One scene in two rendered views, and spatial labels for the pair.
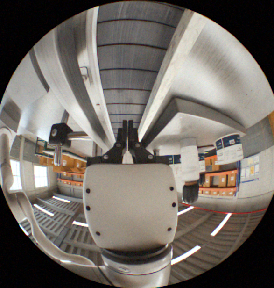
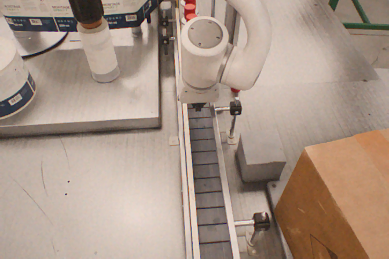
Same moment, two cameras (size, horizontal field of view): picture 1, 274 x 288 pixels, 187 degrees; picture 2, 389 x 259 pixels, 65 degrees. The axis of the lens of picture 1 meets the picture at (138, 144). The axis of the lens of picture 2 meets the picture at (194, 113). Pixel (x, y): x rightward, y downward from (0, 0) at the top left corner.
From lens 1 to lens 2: 0.70 m
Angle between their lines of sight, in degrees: 36
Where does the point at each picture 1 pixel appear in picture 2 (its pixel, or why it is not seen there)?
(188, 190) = (99, 15)
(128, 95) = (198, 124)
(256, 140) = not seen: outside the picture
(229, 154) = (14, 76)
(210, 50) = (156, 177)
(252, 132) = not seen: outside the picture
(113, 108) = (206, 113)
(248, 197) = not seen: outside the picture
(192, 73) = (158, 151)
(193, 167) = (99, 49)
